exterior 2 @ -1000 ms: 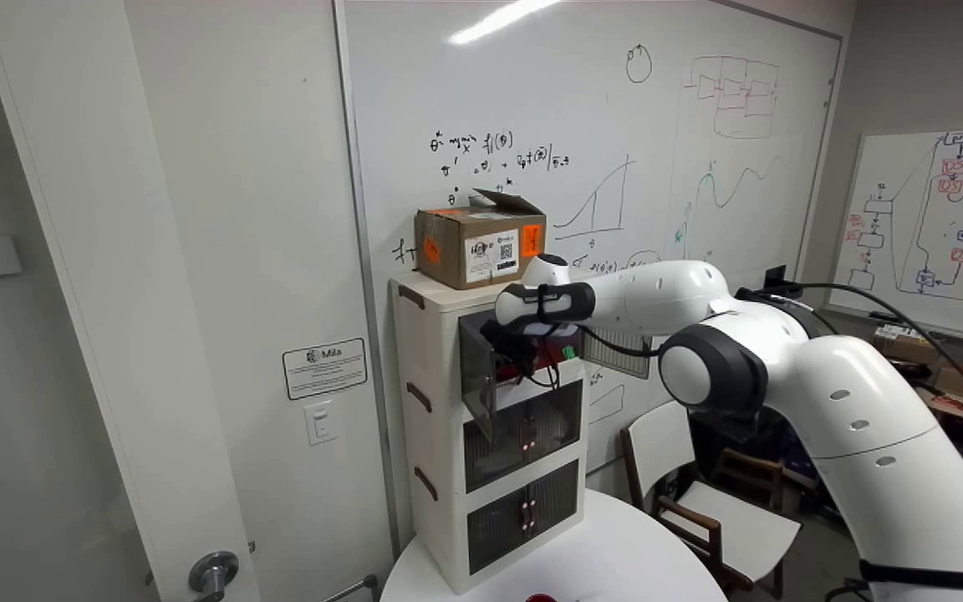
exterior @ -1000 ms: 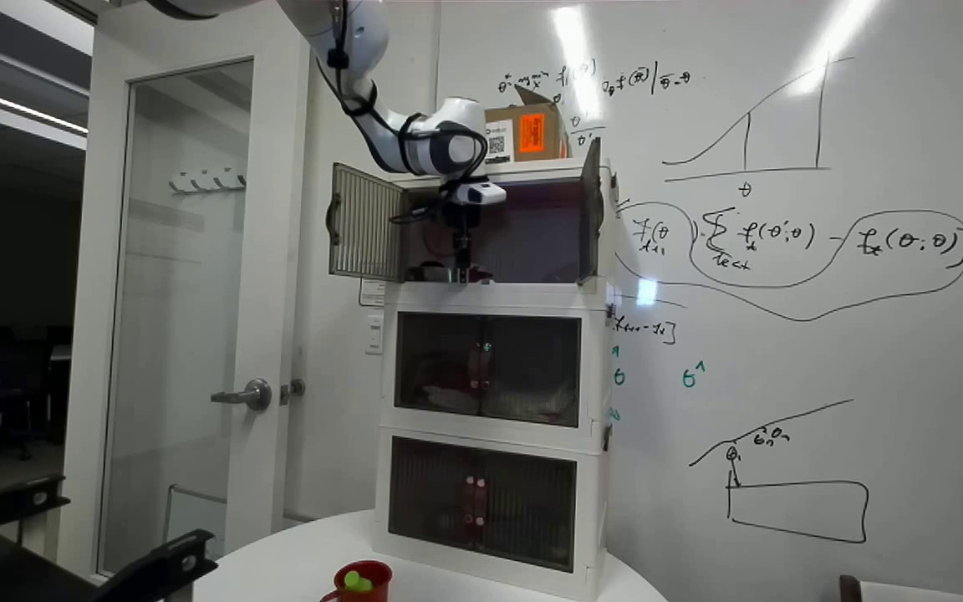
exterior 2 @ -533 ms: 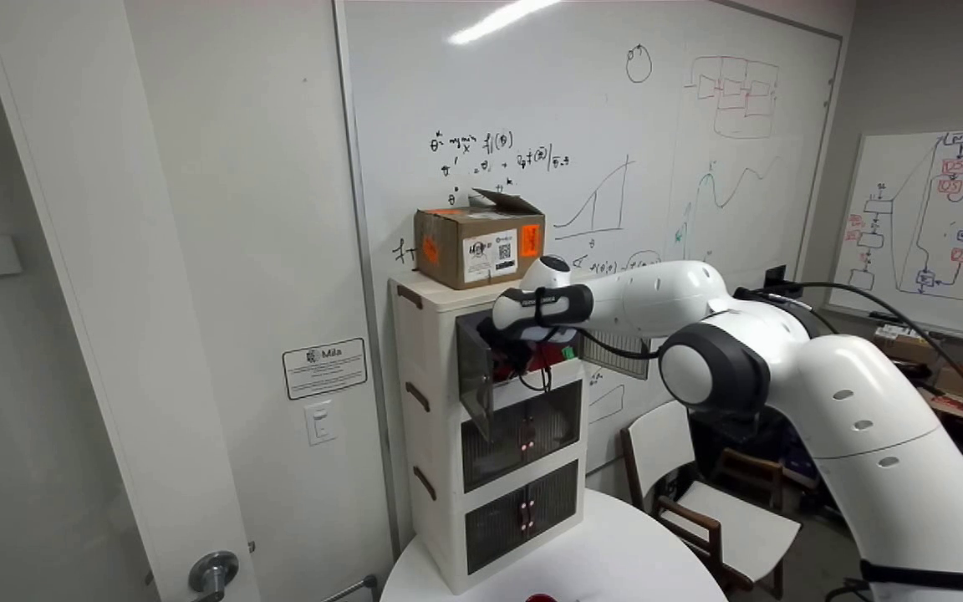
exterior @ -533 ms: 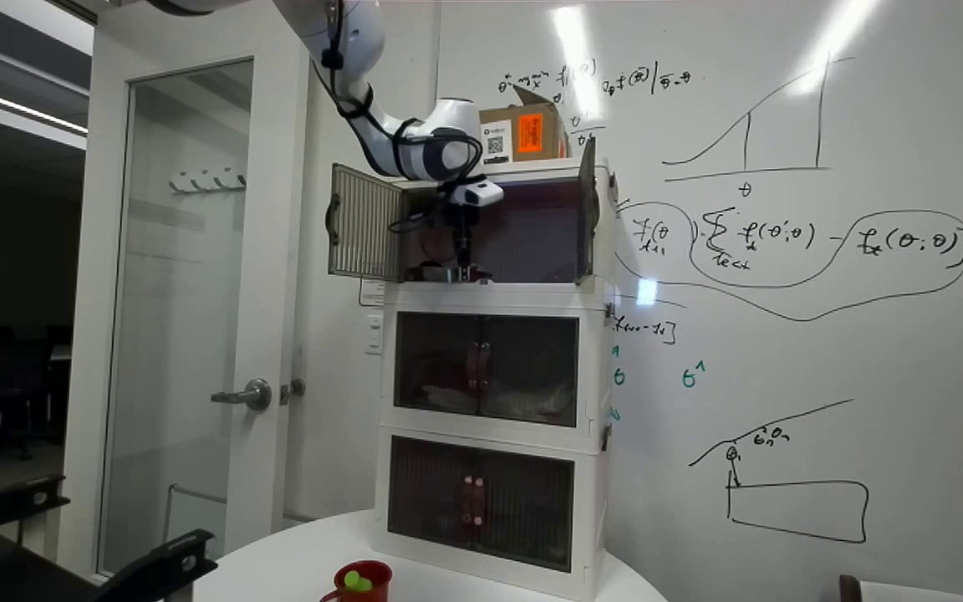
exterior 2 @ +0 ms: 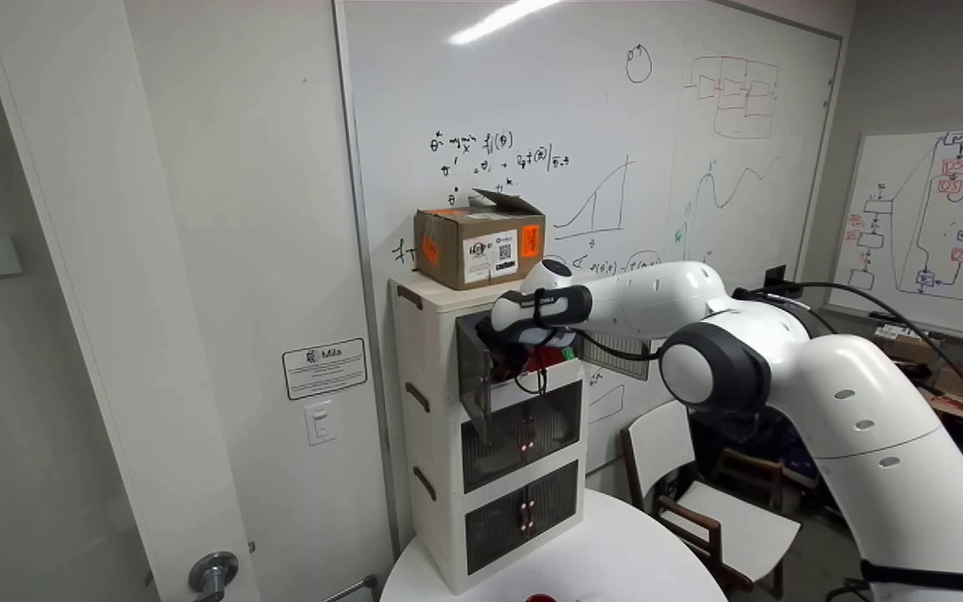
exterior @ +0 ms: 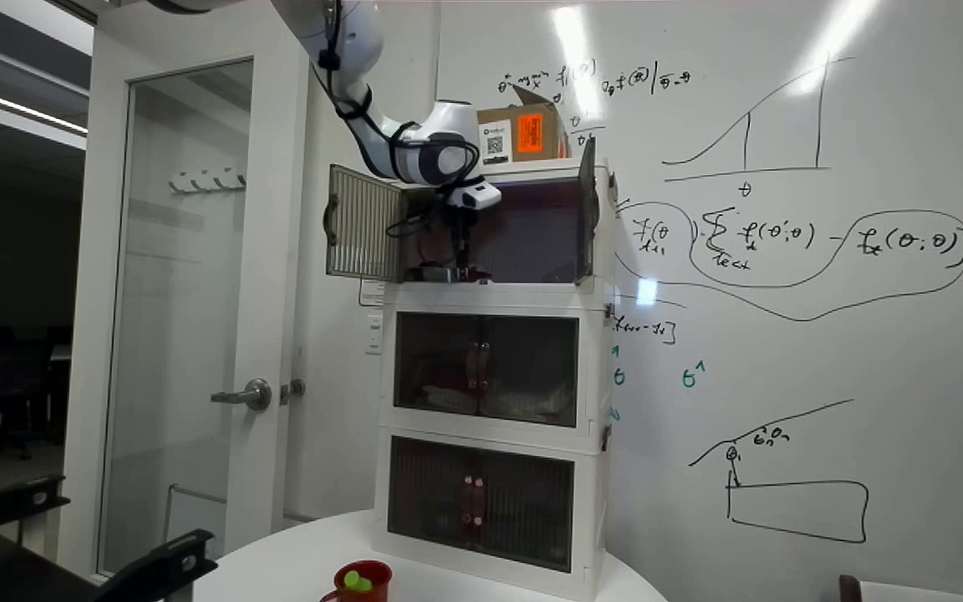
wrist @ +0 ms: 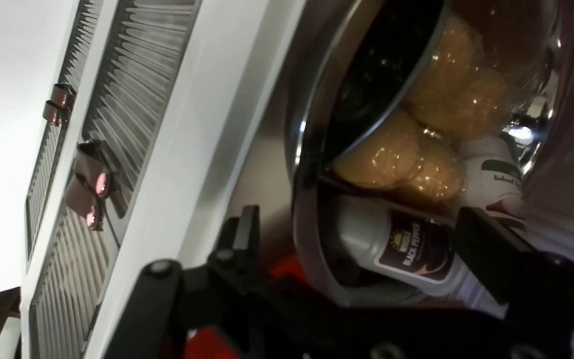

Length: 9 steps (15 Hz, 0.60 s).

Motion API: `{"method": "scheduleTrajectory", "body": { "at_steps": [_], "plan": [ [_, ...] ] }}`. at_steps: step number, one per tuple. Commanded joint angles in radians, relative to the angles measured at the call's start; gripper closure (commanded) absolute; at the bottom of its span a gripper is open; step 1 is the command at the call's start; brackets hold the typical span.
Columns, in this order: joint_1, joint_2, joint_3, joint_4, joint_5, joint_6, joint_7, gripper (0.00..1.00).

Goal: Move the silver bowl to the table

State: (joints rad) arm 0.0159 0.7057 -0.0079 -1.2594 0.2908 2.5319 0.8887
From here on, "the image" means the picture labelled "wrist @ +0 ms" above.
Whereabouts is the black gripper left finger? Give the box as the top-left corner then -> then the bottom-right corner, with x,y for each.
105,204 -> 262,359

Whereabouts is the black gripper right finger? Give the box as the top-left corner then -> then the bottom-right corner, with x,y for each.
454,206 -> 574,335

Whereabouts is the silver bowl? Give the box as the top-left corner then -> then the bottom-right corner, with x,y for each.
284,0 -> 563,307

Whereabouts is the white spice bottle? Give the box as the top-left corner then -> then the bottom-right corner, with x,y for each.
462,136 -> 525,215

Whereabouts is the black pepper bottle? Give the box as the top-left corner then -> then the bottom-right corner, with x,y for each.
332,196 -> 507,317

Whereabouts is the gold glitter ball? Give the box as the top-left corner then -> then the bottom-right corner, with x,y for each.
432,68 -> 513,146
332,108 -> 424,192
398,136 -> 466,206

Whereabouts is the white stacked cabinet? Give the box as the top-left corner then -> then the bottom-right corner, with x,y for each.
15,0 -> 574,359

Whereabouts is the white louvered cabinet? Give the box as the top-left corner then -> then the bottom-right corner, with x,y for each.
25,0 -> 202,359

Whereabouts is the copper door handle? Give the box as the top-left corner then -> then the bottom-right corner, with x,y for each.
39,82 -> 77,130
63,138 -> 113,231

